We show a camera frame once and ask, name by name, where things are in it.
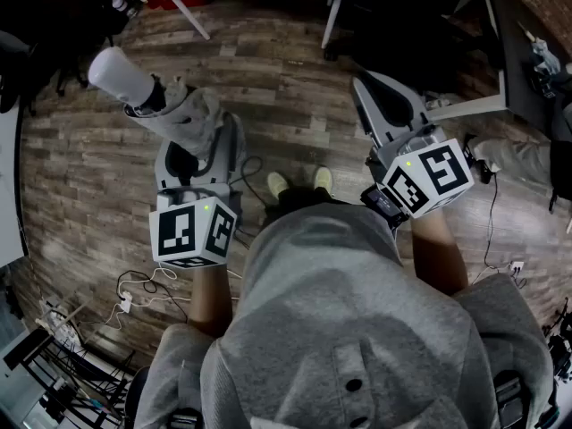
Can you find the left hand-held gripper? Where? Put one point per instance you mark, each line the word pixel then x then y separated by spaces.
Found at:
pixel 192 235

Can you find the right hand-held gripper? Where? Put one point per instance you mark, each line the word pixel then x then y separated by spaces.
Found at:
pixel 442 172

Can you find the white cylindrical roll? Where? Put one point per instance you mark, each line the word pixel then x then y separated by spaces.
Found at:
pixel 179 114

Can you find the person's right forearm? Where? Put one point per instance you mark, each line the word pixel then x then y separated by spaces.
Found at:
pixel 440 257

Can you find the person's left forearm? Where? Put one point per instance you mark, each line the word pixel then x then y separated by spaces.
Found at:
pixel 210 297

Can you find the person's left shoe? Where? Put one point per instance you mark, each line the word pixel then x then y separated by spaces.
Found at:
pixel 277 182

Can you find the person's shoe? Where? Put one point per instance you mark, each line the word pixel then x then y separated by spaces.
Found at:
pixel 277 182
pixel 322 178

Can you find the black office chair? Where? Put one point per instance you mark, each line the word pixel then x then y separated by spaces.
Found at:
pixel 393 16
pixel 13 61

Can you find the person's right shoe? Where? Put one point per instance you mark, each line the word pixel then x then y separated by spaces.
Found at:
pixel 322 178

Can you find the person's black trousers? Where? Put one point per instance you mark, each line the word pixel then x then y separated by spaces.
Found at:
pixel 304 201

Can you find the black power adapter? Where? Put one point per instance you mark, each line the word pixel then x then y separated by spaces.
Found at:
pixel 486 172

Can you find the grey bag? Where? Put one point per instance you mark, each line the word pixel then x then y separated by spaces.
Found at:
pixel 514 161

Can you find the grey cloth bundle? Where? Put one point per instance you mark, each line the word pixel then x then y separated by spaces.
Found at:
pixel 545 56

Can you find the white power strip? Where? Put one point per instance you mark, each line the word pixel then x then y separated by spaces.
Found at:
pixel 517 267
pixel 125 304

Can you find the clear water bottle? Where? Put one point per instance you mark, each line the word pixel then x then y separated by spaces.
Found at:
pixel 124 7

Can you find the black backpack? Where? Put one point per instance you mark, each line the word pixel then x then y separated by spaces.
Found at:
pixel 89 11

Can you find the black bag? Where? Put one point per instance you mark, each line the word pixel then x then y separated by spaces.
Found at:
pixel 561 172

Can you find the person's grey shirt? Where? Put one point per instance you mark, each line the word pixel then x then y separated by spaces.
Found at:
pixel 335 306

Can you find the black metal rack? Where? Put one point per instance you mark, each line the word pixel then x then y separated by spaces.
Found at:
pixel 67 373

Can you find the black floor equipment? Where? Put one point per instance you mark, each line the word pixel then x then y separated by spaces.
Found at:
pixel 558 351

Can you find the black desk with white frame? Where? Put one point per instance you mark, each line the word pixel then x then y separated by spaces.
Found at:
pixel 518 87

